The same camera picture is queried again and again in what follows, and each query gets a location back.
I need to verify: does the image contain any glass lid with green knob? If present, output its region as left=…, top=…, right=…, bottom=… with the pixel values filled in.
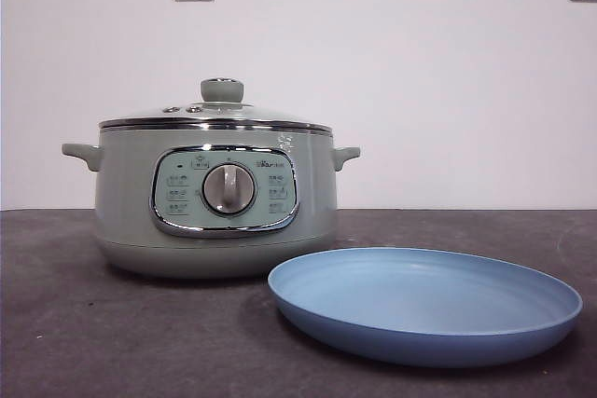
left=98, top=76, right=333, bottom=131

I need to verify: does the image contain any blue round plate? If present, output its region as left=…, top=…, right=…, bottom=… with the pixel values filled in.
left=267, top=246, right=584, bottom=369

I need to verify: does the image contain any pale green electric steamer pot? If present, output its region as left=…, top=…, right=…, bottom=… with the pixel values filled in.
left=61, top=121, right=361, bottom=280

